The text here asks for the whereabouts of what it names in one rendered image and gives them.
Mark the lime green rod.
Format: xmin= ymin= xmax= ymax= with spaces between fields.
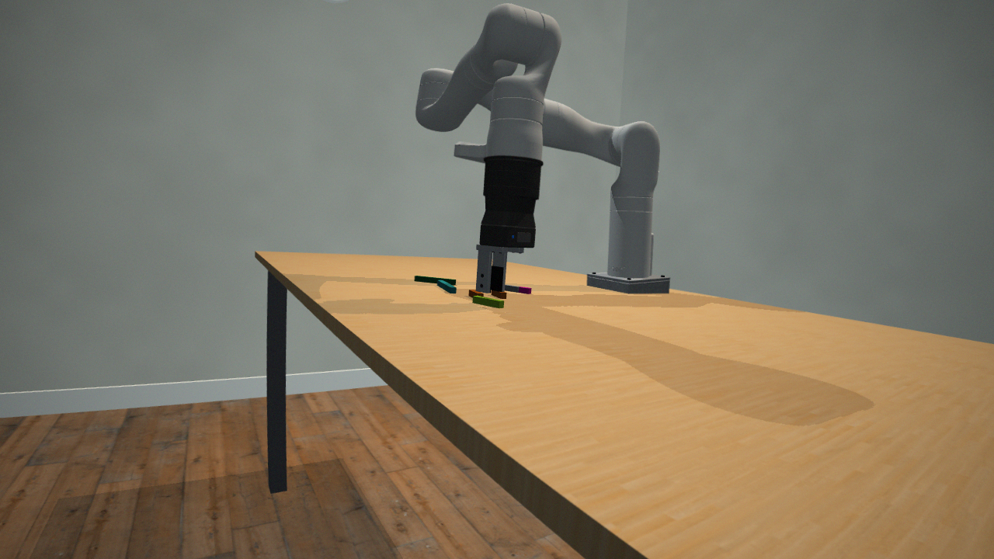
xmin=472 ymin=296 xmax=504 ymax=308

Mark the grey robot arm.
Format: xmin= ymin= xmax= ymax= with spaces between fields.
xmin=415 ymin=3 xmax=660 ymax=278

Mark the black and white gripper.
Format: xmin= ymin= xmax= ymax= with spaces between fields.
xmin=454 ymin=117 xmax=544 ymax=293

